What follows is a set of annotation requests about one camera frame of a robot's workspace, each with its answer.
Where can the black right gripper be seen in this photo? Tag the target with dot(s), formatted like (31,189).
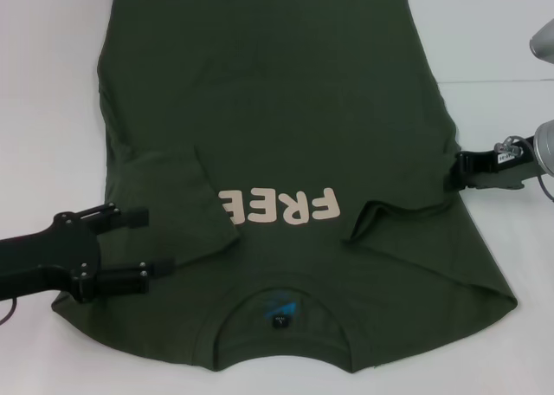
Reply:
(497,180)

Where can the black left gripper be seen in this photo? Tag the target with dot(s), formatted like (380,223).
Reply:
(52,256)

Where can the dark green FREE T-shirt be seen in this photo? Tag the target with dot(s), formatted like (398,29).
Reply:
(281,109)

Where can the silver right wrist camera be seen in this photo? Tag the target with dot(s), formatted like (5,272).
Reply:
(544,44)

